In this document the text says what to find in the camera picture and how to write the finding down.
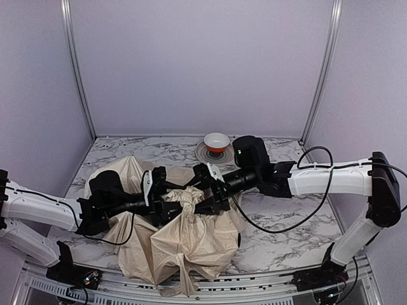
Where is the grey ringed plate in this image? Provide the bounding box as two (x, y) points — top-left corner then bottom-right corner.
(195, 141), (235, 166)

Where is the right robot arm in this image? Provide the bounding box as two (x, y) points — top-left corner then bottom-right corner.
(190, 135), (404, 292)

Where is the beige folding umbrella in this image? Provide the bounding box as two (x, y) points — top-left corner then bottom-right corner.
(84, 155), (247, 298)

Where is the left aluminium frame post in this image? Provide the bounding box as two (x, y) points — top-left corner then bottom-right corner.
(61, 0), (97, 142)

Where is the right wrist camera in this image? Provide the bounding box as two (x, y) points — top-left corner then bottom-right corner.
(190, 163), (224, 188)

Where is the orange white bowl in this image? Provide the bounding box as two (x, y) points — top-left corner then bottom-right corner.
(203, 132), (230, 153)

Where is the aluminium frame post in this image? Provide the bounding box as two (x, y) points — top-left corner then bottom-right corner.
(300, 0), (343, 146)
(61, 0), (97, 142)

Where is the aluminium front rail base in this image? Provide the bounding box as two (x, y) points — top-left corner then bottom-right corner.
(12, 250), (382, 305)

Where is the right aluminium frame post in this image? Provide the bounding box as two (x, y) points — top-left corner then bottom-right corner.
(300, 0), (343, 146)

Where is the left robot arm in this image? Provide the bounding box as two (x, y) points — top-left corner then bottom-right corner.
(1, 167), (181, 290)

